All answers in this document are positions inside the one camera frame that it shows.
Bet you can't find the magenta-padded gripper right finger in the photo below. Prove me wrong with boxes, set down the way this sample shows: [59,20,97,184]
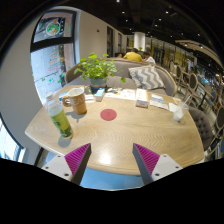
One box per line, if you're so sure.
[132,143,184,186]

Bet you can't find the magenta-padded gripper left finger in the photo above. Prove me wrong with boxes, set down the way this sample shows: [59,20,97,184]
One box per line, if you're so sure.
[41,143,92,186]

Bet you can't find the green-label clear drink bottle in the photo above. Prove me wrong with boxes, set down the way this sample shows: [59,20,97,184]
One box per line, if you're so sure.
[44,92,74,140]

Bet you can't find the flat round red coaster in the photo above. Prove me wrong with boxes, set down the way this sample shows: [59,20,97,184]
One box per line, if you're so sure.
[99,108,118,122]

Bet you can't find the clear plastic cup with straw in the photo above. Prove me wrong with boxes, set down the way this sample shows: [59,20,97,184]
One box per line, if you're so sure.
[173,99,189,123]

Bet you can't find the brown ceramic mug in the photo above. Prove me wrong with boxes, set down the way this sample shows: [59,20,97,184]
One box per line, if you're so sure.
[61,87,88,116]

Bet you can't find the white paper napkin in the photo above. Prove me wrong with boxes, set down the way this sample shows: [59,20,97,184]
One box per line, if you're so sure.
[168,102,179,114]

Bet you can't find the small white blue packet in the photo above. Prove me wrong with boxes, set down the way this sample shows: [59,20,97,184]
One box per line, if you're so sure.
[149,94,169,110]

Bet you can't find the white cardboard carton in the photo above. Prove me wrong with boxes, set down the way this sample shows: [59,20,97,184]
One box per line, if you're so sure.
[135,88,150,109]

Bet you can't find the grey tufted chair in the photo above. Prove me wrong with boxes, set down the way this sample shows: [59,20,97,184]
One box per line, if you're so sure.
[188,106,214,151]

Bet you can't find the grey curved sofa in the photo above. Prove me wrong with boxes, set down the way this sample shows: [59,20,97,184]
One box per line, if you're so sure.
[64,58,178,98]

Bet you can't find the grey white chevron pillow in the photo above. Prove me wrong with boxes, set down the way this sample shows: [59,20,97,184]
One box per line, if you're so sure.
[128,65,166,91]

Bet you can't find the group of dining chairs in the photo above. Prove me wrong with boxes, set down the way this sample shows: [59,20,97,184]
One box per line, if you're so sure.
[169,61,224,161]

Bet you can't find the green potted plant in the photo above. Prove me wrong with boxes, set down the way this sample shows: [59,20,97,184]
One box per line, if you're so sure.
[73,52,127,94]

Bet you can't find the person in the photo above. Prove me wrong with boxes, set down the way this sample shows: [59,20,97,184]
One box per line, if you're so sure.
[122,47,144,63]
[143,51,157,65]

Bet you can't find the window with festive decals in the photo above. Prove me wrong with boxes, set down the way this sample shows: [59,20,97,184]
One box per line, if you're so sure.
[29,9,78,104]

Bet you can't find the white round pillar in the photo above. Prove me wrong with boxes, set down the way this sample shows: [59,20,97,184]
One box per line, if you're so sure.
[133,31,147,52]

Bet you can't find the group of ceiling lights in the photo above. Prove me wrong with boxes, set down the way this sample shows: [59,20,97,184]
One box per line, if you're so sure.
[113,0,208,48]

